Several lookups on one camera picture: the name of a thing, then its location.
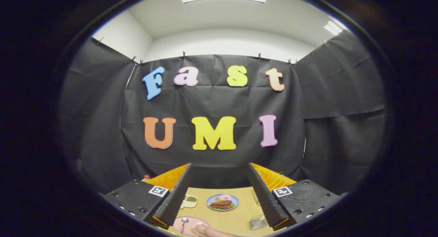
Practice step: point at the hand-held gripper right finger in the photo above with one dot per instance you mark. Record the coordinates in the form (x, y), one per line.
(265, 196)

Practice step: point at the white divided bean tray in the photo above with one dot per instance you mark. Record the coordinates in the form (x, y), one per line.
(191, 199)

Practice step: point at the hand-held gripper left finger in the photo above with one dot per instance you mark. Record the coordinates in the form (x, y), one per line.
(178, 196)

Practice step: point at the small ceiling light panel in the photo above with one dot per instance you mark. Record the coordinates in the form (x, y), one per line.
(332, 28)

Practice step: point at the blue plate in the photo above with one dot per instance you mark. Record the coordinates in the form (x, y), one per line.
(236, 199)

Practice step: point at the brown grilled meat strip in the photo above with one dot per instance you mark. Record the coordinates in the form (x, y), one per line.
(220, 207)
(224, 202)

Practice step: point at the pink plate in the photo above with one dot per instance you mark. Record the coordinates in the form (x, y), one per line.
(193, 220)

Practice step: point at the pink ham slice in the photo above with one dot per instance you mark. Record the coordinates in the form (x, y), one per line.
(225, 197)

